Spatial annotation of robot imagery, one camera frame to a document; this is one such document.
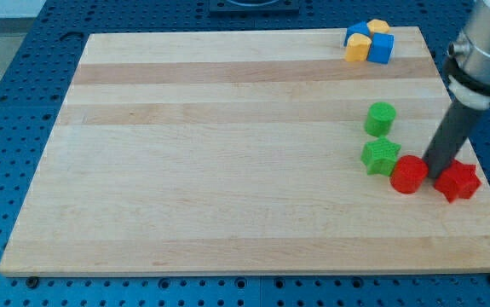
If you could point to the red cylinder block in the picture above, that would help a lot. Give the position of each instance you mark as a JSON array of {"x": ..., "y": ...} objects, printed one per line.
[{"x": 408, "y": 174}]

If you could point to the yellow heart block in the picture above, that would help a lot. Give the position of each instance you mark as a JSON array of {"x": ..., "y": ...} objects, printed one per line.
[{"x": 357, "y": 48}]

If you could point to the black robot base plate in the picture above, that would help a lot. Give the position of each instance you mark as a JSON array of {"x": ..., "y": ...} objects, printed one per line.
[{"x": 222, "y": 7}]

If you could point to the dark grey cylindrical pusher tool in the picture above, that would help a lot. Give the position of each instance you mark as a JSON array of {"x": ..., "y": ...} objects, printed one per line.
[{"x": 454, "y": 129}]

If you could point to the yellow hexagon block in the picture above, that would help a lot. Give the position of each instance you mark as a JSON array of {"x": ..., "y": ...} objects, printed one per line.
[{"x": 378, "y": 26}]

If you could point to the red star block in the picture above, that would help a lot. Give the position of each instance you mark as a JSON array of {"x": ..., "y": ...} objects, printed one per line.
[{"x": 458, "y": 181}]

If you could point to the wooden board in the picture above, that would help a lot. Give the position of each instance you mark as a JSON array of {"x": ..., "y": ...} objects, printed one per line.
[{"x": 238, "y": 153}]

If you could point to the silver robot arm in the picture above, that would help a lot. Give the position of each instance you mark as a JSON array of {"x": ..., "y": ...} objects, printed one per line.
[{"x": 467, "y": 68}]

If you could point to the green star block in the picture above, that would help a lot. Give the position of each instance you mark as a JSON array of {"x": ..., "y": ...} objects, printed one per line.
[{"x": 380, "y": 156}]

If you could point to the blue block behind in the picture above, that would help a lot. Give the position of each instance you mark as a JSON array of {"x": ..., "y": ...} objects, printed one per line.
[{"x": 360, "y": 28}]

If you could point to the green cylinder block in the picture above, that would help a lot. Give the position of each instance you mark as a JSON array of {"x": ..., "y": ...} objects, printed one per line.
[{"x": 379, "y": 119}]

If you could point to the blue cube block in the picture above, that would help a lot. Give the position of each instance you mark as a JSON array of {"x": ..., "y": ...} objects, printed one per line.
[{"x": 381, "y": 48}]

